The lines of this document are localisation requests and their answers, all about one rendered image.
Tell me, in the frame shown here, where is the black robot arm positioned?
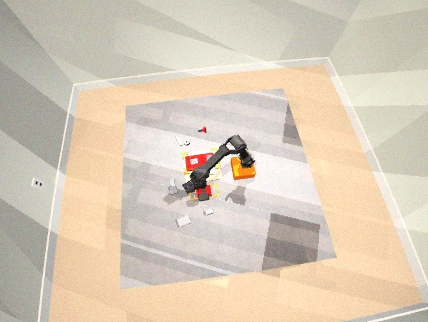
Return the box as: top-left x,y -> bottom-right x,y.
182,135 -> 255,194

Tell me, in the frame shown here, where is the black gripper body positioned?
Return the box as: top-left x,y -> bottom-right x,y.
198,181 -> 209,201

